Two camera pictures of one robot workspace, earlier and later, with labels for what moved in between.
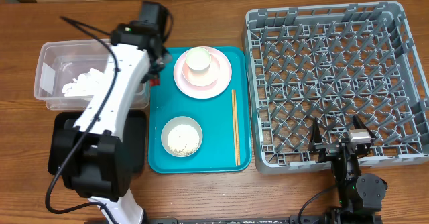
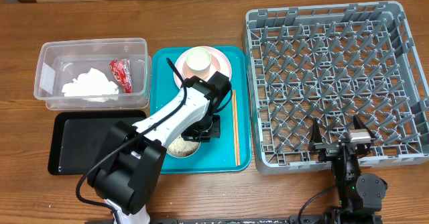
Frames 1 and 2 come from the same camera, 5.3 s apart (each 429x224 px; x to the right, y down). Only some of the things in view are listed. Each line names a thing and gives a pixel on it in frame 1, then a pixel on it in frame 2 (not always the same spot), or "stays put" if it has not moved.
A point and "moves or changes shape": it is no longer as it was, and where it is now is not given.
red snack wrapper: (154, 82) moves or changes shape
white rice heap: (183, 139) stays put
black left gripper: (164, 56) → (216, 130)
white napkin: (86, 84) stays put
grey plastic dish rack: (333, 62) stays put
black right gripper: (328, 149) stays put
